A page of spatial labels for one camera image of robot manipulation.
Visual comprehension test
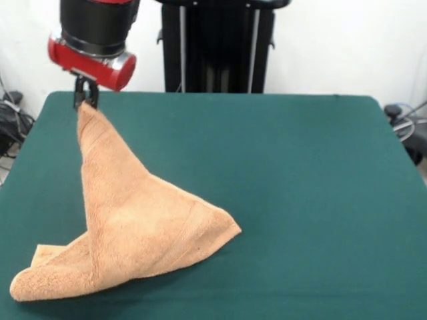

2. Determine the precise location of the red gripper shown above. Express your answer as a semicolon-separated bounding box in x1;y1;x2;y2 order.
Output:
46;32;137;111

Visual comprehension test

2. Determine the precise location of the tan terry towel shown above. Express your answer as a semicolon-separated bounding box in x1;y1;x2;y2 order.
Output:
9;103;243;303

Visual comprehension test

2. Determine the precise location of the black chair base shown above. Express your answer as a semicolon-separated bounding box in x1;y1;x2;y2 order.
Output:
0;89;37;159

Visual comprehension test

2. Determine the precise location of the dark green table cloth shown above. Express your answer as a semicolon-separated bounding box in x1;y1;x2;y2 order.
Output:
0;90;427;320

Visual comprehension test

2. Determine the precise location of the grey chair base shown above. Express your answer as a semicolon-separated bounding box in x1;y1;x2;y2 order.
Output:
383;101;427;166

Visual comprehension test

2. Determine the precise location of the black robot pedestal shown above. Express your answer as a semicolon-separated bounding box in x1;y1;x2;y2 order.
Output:
137;0;291;94

